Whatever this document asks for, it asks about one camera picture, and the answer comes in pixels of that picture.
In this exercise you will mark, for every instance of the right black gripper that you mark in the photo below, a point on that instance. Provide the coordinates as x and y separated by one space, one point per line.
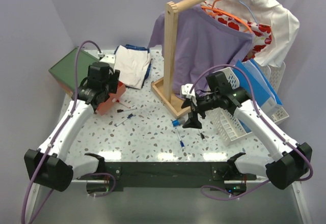
193 121

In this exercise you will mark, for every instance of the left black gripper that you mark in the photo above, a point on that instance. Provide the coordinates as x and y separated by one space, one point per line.
113 80

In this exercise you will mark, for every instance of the blue grey cylinder cap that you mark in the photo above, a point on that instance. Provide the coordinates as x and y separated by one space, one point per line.
178 122

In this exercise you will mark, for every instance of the black cap whiteboard pen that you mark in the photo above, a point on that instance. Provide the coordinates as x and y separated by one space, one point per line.
125 110

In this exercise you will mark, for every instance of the green drawer box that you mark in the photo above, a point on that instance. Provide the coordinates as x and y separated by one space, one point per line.
64 70

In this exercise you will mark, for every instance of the blue cap whiteboard pen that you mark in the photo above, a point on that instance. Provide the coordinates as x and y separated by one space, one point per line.
127 118

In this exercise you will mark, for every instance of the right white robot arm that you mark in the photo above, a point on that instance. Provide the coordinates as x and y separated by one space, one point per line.
288 160

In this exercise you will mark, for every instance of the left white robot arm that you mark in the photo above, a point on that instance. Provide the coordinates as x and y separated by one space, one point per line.
47 165

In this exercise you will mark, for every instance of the folded white cloth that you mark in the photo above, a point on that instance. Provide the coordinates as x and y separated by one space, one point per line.
131 67

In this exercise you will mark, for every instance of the wooden clothes rack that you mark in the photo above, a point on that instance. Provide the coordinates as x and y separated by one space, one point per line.
162 88

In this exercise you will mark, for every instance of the white perforated file holder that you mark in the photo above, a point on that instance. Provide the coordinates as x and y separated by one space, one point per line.
230 128

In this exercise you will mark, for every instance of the purple t-shirt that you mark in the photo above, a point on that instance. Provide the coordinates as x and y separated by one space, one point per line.
203 42

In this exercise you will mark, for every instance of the blue folder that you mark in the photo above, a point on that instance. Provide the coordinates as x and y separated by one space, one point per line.
265 96

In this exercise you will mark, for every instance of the orange hanger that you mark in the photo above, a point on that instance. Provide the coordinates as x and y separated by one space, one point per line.
212 11

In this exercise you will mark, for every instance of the red floral white garment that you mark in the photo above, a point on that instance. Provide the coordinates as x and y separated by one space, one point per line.
262 33

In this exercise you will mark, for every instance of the white shirt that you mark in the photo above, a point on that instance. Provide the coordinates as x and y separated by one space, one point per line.
284 29

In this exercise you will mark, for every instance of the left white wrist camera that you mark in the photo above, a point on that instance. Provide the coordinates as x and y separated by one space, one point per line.
107 58

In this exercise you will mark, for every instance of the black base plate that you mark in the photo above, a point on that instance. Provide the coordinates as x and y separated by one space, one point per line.
173 174

